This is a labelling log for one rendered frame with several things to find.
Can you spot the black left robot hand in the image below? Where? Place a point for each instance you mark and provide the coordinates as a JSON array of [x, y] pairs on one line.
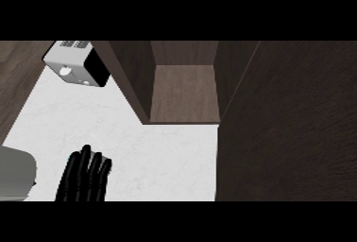
[[82, 179]]

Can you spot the grey rounded appliance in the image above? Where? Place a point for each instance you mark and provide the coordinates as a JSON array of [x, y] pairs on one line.
[[14, 175]]

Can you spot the brown wooden cabinet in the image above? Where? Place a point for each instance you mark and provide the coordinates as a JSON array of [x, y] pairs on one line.
[[183, 94]]

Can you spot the dark brown cabinet door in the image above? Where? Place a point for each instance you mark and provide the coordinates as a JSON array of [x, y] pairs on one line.
[[287, 126]]

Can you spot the white and black toaster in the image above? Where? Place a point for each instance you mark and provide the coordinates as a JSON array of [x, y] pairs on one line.
[[76, 64]]

